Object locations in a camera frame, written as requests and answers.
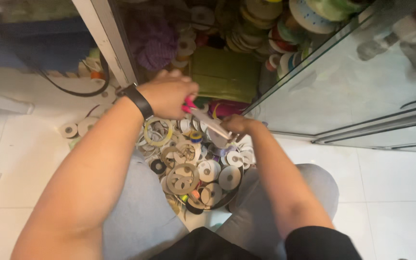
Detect person's left hand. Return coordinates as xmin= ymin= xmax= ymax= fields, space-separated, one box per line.
xmin=137 ymin=69 xmax=200 ymax=119

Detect person's right hand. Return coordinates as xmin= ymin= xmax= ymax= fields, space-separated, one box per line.
xmin=220 ymin=114 xmax=258 ymax=142

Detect pink handled scissors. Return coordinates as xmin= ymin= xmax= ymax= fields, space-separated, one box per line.
xmin=181 ymin=95 xmax=233 ymax=141

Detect green ribbon bundle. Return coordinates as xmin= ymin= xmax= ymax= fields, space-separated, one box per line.
xmin=189 ymin=46 xmax=263 ymax=104

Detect black wristband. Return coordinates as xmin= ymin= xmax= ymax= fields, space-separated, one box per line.
xmin=116 ymin=83 xmax=154 ymax=120

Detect heap of empty ribbon spools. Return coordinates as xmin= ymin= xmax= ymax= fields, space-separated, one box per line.
xmin=136 ymin=103 xmax=256 ymax=215

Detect purple mesh fabric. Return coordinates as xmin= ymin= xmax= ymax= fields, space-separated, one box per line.
xmin=126 ymin=13 xmax=180 ymax=72

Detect black round basket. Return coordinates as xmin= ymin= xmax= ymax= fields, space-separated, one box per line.
xmin=184 ymin=164 xmax=245 ymax=215

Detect shelf of coloured ribbon rolls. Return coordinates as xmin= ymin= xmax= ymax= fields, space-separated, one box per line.
xmin=172 ymin=0 xmax=373 ymax=73

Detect white cardboard spool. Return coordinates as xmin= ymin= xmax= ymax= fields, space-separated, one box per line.
xmin=59 ymin=122 xmax=79 ymax=139
xmin=77 ymin=116 xmax=100 ymax=137

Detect person's black shirt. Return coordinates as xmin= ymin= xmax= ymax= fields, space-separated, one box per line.
xmin=149 ymin=225 xmax=363 ymax=260

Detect glass cabinet door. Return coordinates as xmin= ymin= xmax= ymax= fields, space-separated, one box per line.
xmin=243 ymin=0 xmax=416 ymax=156

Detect person's grey trousers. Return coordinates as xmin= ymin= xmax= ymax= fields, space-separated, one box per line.
xmin=101 ymin=150 xmax=340 ymax=260

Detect blue box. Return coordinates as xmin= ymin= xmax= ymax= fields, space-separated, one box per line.
xmin=0 ymin=17 xmax=97 ymax=73

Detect white plastic bar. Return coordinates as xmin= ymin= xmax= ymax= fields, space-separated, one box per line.
xmin=0 ymin=88 xmax=35 ymax=116

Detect black cable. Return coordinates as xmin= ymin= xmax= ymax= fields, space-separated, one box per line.
xmin=38 ymin=53 xmax=111 ymax=98

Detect white cabinet frame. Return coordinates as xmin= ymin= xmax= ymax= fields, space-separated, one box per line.
xmin=71 ymin=0 xmax=139 ymax=88

